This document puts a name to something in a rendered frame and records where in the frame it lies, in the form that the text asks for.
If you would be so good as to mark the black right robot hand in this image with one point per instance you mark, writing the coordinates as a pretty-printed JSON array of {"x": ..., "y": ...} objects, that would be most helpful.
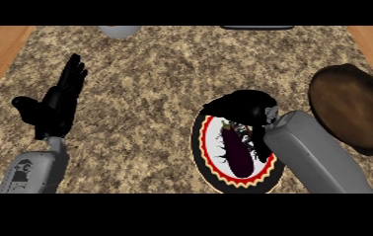
[{"x": 245, "y": 106}]

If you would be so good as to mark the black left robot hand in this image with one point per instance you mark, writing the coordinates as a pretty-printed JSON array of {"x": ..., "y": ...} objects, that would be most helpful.
[{"x": 58, "y": 105}]

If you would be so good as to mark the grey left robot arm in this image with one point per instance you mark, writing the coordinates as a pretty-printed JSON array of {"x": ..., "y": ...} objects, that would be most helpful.
[{"x": 31, "y": 172}]

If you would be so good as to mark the dark purple eggplant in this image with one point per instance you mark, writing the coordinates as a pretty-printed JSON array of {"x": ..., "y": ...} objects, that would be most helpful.
[{"x": 238, "y": 154}]

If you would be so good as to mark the black red white patterned plate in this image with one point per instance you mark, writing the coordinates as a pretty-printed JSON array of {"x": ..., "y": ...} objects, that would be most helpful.
[{"x": 214, "y": 161}]

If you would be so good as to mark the brown pan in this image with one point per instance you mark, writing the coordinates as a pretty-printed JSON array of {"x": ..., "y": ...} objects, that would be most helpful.
[{"x": 342, "y": 105}]

